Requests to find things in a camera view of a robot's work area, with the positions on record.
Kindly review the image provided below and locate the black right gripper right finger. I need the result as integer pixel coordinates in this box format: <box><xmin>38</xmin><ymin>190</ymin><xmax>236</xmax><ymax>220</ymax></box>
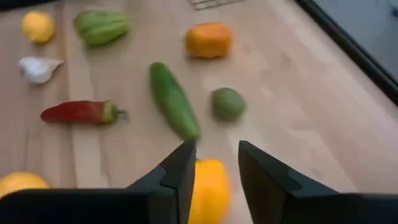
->
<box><xmin>238</xmin><ymin>140</ymin><xmax>340</xmax><ymax>224</ymax></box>

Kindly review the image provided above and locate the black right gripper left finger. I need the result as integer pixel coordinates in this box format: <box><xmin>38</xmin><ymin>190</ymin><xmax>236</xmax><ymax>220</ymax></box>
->
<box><xmin>126</xmin><ymin>139</ymin><xmax>197</xmax><ymax>224</ymax></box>

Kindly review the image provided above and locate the green ribbed squash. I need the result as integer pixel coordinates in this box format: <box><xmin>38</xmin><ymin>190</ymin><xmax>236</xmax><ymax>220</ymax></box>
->
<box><xmin>73</xmin><ymin>10</ymin><xmax>131</xmax><ymax>48</ymax></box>

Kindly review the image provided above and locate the green lime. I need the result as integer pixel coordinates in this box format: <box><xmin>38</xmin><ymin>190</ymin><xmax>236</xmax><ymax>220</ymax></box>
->
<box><xmin>210</xmin><ymin>87</ymin><xmax>248</xmax><ymax>123</ymax></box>

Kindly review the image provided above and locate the lumpy orange produce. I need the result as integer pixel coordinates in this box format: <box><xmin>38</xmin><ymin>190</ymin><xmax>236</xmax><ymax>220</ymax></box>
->
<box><xmin>184</xmin><ymin>21</ymin><xmax>234</xmax><ymax>60</ymax></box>

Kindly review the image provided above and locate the yellow lemon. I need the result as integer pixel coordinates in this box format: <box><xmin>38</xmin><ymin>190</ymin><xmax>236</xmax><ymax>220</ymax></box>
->
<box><xmin>0</xmin><ymin>171</ymin><xmax>50</xmax><ymax>199</ymax></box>
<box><xmin>21</xmin><ymin>11</ymin><xmax>57</xmax><ymax>45</ymax></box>

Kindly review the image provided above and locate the red chili pepper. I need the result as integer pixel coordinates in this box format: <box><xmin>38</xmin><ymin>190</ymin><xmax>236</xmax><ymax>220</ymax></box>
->
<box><xmin>39</xmin><ymin>100</ymin><xmax>128</xmax><ymax>126</ymax></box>

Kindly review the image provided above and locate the yellow bell pepper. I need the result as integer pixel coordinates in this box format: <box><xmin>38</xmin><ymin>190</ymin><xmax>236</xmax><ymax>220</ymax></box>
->
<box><xmin>188</xmin><ymin>159</ymin><xmax>231</xmax><ymax>224</ymax></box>

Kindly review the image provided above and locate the black table frame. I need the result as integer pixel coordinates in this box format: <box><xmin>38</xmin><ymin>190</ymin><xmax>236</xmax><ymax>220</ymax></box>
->
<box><xmin>294</xmin><ymin>0</ymin><xmax>398</xmax><ymax>106</ymax></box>

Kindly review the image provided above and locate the green cucumber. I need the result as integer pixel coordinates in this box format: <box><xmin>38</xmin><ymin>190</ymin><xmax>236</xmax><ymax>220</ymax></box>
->
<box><xmin>149</xmin><ymin>62</ymin><xmax>201</xmax><ymax>141</ymax></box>

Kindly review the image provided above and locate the wire basket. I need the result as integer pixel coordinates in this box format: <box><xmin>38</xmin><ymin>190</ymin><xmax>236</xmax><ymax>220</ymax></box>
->
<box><xmin>188</xmin><ymin>0</ymin><xmax>248</xmax><ymax>11</ymax></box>

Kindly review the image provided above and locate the white garlic bulb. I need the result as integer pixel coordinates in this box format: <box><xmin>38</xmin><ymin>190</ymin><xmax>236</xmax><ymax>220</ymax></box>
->
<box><xmin>17</xmin><ymin>56</ymin><xmax>65</xmax><ymax>85</ymax></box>

